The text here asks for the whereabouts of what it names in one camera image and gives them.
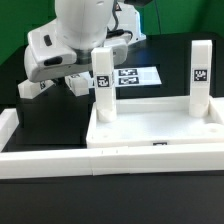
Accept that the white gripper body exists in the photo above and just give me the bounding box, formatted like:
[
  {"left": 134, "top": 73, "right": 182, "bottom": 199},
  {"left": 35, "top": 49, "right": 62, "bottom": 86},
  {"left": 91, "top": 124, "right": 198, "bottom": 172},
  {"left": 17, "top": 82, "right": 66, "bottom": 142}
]
[{"left": 24, "top": 19, "right": 128, "bottom": 83}]

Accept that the white desk top tray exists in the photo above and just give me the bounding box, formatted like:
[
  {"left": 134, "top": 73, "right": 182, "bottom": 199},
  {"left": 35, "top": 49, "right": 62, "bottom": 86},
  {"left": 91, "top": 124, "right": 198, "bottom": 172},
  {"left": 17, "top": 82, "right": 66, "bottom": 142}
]
[{"left": 86, "top": 96, "right": 224, "bottom": 148}]

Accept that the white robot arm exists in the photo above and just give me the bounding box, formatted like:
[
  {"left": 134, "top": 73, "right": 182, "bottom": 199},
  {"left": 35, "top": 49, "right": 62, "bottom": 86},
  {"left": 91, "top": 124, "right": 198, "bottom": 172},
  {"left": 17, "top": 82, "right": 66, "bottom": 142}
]
[{"left": 24, "top": 0, "right": 146, "bottom": 83}]

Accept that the fiducial marker sheet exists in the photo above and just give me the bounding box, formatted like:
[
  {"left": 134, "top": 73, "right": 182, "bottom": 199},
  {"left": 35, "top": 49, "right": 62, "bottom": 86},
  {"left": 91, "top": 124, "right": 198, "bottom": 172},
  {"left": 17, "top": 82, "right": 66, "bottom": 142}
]
[{"left": 81, "top": 66, "right": 162, "bottom": 88}]

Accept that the grey camera cable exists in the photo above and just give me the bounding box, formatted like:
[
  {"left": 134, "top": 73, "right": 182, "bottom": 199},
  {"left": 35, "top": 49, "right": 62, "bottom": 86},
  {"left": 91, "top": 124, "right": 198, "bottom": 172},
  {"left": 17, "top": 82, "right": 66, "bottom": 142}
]
[{"left": 106, "top": 6, "right": 134, "bottom": 41}]

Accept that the white obstacle fence frame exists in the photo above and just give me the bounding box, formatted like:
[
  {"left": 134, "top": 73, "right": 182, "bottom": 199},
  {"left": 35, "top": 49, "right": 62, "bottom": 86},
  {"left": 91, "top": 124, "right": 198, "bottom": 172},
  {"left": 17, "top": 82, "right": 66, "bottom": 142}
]
[{"left": 0, "top": 109, "right": 224, "bottom": 179}]

